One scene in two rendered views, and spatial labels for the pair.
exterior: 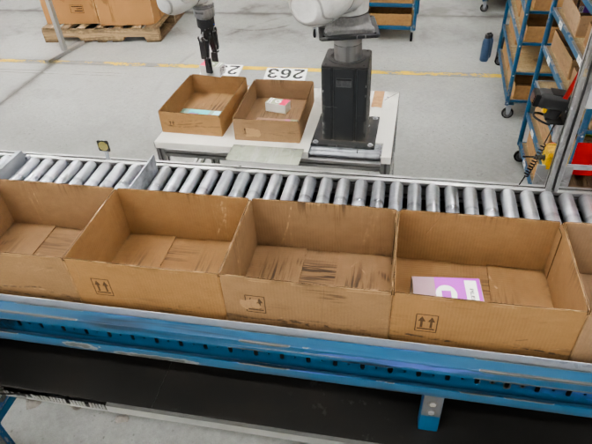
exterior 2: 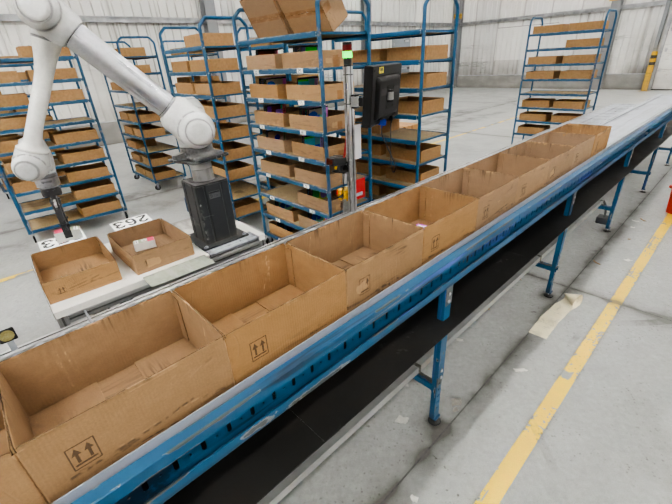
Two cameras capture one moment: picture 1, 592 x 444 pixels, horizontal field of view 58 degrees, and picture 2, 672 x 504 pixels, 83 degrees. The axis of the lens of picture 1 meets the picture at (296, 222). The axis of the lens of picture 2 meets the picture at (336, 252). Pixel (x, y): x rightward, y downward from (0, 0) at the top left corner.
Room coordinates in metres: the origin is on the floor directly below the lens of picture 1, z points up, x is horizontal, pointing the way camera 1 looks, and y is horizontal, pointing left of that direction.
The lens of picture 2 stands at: (0.35, 0.98, 1.60)
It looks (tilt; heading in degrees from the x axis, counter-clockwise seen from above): 27 degrees down; 304
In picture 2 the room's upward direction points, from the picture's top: 3 degrees counter-clockwise
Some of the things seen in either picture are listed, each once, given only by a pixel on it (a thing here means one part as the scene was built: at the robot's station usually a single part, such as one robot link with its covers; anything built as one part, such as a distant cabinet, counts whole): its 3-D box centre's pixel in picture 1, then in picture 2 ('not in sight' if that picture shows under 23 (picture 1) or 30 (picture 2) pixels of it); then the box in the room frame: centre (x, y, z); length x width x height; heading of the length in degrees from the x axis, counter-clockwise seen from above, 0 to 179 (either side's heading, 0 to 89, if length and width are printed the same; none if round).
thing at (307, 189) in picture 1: (299, 220); not in sight; (1.43, -0.01, 0.72); 0.52 x 0.05 x 0.05; 167
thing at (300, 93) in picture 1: (276, 109); (150, 243); (2.12, 0.06, 0.80); 0.38 x 0.28 x 0.10; 167
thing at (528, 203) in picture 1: (536, 240); not in sight; (1.26, -0.77, 0.72); 0.52 x 0.05 x 0.05; 167
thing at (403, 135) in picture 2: not in sight; (390, 127); (1.95, -2.37, 0.98); 0.98 x 0.49 x 1.96; 167
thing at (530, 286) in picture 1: (477, 280); (420, 223); (0.87, -0.42, 0.96); 0.39 x 0.29 x 0.17; 77
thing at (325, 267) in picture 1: (314, 265); (356, 256); (0.96, -0.04, 0.96); 0.39 x 0.29 x 0.17; 77
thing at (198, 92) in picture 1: (205, 103); (75, 266); (2.22, 0.37, 0.80); 0.38 x 0.28 x 0.10; 164
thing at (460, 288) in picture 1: (446, 304); not in sight; (0.84, -0.35, 0.92); 0.16 x 0.11 x 0.07; 82
